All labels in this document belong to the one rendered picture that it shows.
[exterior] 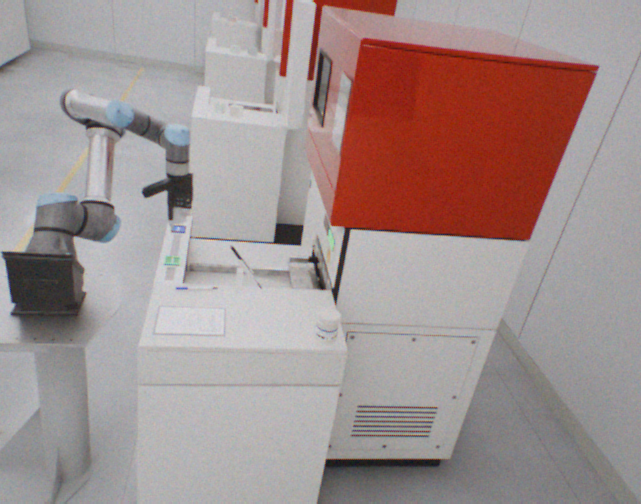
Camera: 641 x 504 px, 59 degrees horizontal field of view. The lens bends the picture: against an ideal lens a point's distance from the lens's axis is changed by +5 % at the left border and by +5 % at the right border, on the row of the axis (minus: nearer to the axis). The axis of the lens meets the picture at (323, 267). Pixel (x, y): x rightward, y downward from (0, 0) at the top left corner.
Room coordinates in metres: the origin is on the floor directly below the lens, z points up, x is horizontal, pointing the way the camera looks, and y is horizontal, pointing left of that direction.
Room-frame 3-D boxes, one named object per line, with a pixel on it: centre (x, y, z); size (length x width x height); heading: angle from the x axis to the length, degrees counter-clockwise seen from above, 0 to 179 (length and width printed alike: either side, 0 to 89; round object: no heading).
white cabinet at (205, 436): (1.75, 0.29, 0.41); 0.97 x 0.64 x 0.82; 13
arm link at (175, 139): (1.72, 0.54, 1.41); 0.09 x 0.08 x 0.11; 46
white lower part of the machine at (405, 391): (2.17, -0.30, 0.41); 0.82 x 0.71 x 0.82; 13
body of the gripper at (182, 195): (1.72, 0.53, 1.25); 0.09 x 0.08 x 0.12; 103
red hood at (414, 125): (2.16, -0.27, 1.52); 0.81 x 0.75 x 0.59; 13
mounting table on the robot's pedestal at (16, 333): (1.54, 0.91, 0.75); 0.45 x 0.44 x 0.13; 102
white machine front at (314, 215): (2.09, 0.03, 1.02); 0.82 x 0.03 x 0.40; 13
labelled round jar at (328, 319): (1.40, -0.04, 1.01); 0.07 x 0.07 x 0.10
